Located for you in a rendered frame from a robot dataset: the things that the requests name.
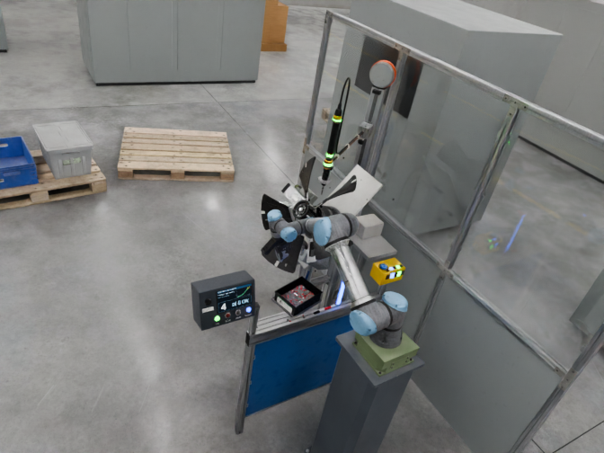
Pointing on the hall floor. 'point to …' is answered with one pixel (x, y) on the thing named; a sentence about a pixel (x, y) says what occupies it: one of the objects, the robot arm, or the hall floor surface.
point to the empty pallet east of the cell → (174, 155)
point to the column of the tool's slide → (373, 127)
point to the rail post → (244, 387)
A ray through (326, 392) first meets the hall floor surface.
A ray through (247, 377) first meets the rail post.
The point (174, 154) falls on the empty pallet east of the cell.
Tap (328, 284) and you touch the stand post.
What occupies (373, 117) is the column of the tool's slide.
